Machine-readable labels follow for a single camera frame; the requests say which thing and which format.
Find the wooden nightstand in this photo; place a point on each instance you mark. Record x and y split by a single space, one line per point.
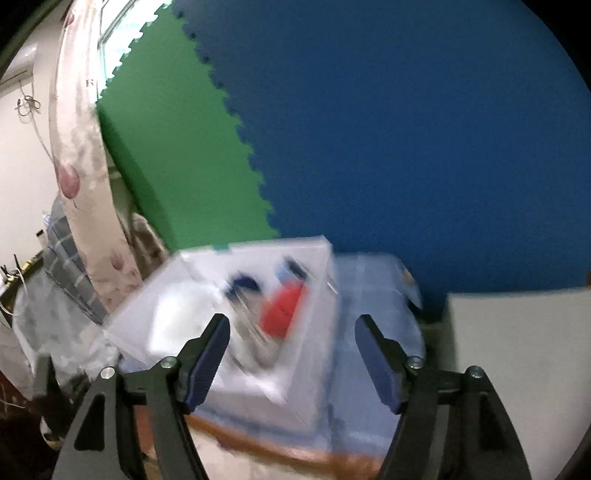
303 460

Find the blue foam mat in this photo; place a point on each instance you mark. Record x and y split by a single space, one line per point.
454 134

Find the beige floral curtain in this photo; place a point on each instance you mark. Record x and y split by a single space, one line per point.
117 246

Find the blue checked cloth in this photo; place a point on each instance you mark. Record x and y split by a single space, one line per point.
361 393

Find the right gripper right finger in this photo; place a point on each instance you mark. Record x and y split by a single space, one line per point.
385 361

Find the dark blue lace underwear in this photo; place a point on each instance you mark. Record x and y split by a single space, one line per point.
240 285

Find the white patterned cloth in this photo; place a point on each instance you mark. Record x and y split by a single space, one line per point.
49 322

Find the red underwear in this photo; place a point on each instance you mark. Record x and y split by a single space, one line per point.
279 312

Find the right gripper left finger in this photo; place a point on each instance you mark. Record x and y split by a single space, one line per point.
199 361

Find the green foam mat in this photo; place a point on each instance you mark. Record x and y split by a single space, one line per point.
171 137

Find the grey plaid cloth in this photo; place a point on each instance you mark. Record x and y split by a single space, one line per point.
63 264

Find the white XINCCI cardboard box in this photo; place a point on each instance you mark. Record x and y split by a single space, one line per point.
279 382

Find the pale blue white underwear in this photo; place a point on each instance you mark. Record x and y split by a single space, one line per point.
182 312

